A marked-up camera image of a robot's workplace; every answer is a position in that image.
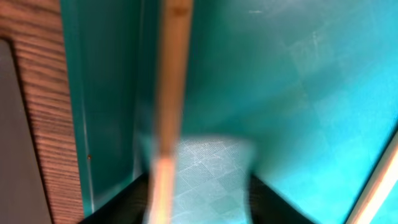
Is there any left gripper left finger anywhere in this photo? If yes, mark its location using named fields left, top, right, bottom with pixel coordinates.
left=79, top=173, right=149, bottom=224

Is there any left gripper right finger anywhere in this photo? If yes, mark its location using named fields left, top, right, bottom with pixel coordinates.
left=248, top=174, right=314, bottom=224

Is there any wooden chopstick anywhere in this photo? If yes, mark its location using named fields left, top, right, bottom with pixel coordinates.
left=346, top=133, right=397, bottom=224
left=147, top=0, right=193, bottom=224

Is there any grey plastic dishwasher rack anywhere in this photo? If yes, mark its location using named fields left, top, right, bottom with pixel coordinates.
left=1, top=40, right=52, bottom=224

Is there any teal plastic serving tray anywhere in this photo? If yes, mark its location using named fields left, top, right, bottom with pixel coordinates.
left=60, top=0, right=397, bottom=223

